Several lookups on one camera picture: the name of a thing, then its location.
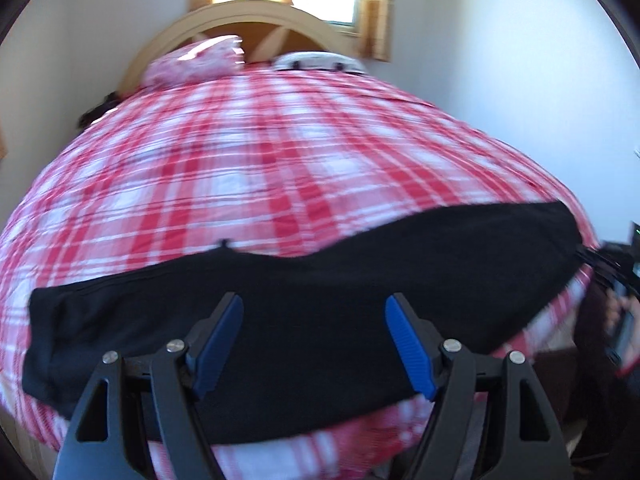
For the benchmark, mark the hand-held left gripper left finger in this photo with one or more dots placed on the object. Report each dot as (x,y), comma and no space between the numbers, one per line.
(220,340)

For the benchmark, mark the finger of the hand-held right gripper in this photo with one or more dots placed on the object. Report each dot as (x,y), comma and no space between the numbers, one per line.
(602,260)

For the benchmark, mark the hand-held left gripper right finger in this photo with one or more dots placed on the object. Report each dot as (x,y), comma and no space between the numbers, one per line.
(405,345)

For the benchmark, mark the black pants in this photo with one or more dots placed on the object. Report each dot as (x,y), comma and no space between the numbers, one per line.
(320,305)

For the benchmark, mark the person's right hand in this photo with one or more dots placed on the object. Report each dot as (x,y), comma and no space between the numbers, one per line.
(613,312)

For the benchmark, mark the red plaid bedspread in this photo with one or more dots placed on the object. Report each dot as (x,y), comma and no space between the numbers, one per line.
(280,160)

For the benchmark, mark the black bag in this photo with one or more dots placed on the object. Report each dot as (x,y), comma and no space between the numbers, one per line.
(97,110)

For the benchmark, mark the pink floral pillow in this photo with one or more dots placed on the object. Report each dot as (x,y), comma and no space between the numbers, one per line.
(190,62)

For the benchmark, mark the white pillow with black spots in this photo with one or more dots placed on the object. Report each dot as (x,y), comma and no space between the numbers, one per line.
(315,61)

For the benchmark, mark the wooden headboard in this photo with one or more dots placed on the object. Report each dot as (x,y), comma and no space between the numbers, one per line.
(165,35)

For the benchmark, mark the yellow patterned curtain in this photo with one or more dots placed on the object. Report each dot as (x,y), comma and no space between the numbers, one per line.
(377,10)

